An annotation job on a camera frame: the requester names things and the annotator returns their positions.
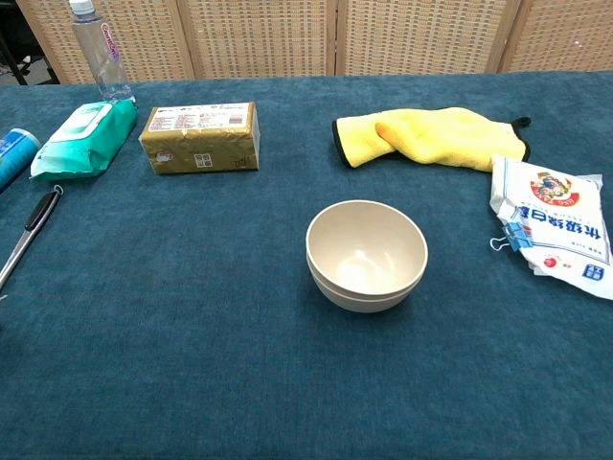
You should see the beige plastic bowl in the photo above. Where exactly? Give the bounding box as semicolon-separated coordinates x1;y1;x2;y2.
306;199;429;302
306;248;429;315

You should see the gold wrapped rectangular box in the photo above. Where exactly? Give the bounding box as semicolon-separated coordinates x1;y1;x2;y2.
138;101;261;176

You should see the yellow cloth with black trim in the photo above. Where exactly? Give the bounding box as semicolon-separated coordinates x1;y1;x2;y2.
331;105;533;174

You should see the blue felt table cover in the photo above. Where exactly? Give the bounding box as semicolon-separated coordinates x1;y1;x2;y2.
0;70;613;460

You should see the woven wooden folding screen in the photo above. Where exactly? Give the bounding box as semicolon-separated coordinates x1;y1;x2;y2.
16;0;613;85

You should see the blue binder clip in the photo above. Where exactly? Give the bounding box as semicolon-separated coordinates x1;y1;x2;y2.
488;220;535;254

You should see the green wet wipes pack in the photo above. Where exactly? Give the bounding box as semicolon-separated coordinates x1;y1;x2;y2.
29;99;139;183

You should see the white sugar bag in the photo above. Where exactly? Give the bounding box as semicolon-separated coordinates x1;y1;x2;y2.
488;153;613;302

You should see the clear plastic water bottle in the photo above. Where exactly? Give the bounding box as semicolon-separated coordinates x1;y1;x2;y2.
68;0;136;104

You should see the blue tube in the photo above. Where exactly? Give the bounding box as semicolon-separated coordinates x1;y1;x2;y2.
0;126;42;193

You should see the black tripod stand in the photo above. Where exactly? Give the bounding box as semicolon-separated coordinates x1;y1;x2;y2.
0;0;31;86

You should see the steel ladle with black handle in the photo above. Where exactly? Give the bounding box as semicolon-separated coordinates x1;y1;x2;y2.
0;185;65;294

